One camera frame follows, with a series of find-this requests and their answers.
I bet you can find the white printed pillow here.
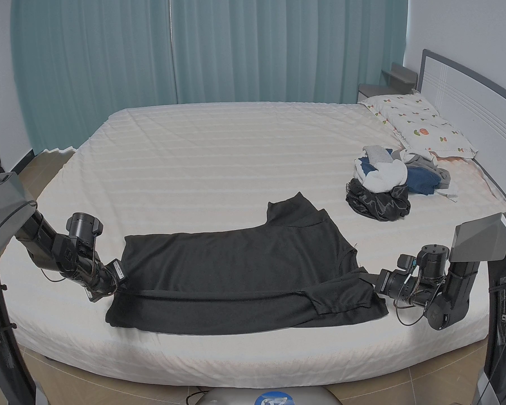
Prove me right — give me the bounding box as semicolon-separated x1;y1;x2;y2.
358;93;479;160

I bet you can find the blue-green curtain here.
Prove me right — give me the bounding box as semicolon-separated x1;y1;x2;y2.
10;0;180;153
171;0;410;104

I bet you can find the grey bedside table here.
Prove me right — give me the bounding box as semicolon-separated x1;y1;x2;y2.
358;62;418;100

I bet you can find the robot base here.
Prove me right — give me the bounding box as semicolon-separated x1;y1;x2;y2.
202;388;334;405

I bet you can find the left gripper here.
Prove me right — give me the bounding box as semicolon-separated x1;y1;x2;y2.
83;259;127;303

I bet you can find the black T-shirt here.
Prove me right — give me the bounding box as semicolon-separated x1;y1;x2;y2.
105;192;389;336

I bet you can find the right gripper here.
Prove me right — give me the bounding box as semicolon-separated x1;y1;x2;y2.
358;268;410;300

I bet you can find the pile of clothes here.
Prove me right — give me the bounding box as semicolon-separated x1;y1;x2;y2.
346;145;459;222

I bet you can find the bed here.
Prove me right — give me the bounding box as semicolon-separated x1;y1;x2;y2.
0;49;506;389

